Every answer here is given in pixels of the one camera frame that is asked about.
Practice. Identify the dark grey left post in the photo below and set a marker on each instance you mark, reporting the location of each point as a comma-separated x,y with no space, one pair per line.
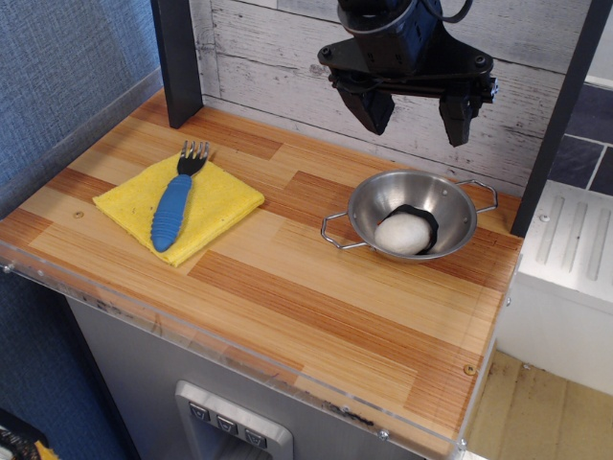
177,55

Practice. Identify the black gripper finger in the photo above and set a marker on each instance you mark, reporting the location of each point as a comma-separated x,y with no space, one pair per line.
457,112
372,105

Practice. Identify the dark grey right post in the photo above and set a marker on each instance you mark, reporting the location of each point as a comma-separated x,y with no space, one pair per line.
589,39

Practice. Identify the silver toy dispenser panel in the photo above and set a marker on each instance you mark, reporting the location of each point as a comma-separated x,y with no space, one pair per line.
219,429

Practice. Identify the white grooved appliance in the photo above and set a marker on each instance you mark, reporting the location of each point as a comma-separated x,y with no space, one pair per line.
559,313

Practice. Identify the dark grey post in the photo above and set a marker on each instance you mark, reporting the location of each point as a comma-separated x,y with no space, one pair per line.
177,55
589,39

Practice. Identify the yellow folded cloth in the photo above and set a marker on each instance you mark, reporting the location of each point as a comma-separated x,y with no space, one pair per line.
217,201

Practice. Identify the silver metal bowl with handles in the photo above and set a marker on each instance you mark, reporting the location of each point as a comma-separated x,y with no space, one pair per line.
451,209

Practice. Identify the blue handled metal fork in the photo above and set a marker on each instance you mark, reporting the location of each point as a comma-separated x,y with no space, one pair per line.
169,214

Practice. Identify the white egg-shaped object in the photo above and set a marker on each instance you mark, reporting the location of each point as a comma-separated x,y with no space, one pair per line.
403,234

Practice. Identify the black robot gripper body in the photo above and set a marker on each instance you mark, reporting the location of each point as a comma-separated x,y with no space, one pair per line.
403,48

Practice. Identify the yellow object at corner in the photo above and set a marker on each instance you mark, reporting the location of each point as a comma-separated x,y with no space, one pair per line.
17,447

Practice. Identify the clear acrylic edge guard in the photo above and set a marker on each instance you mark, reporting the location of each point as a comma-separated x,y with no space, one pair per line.
395,349

